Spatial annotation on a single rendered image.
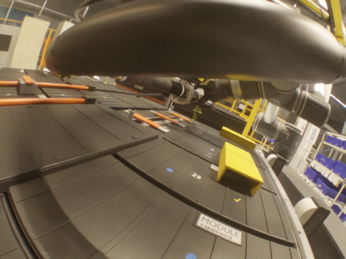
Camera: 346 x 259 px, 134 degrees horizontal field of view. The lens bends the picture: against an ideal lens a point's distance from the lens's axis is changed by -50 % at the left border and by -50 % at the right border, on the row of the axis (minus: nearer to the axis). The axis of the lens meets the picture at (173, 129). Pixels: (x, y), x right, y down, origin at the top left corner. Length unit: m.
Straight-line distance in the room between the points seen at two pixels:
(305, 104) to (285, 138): 0.88
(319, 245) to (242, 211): 0.64
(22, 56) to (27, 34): 0.58
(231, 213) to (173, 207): 0.07
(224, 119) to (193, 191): 0.64
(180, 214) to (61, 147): 0.15
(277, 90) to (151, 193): 0.41
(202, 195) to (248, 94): 0.35
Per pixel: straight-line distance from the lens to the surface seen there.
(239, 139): 0.62
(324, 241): 0.80
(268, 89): 0.46
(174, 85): 0.45
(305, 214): 0.46
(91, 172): 0.16
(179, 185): 0.19
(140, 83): 0.37
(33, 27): 4.63
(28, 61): 4.63
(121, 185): 0.15
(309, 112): 0.62
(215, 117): 0.80
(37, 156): 0.17
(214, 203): 0.19
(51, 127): 0.23
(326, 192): 2.56
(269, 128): 1.46
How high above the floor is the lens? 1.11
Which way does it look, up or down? 15 degrees down
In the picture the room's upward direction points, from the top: 21 degrees clockwise
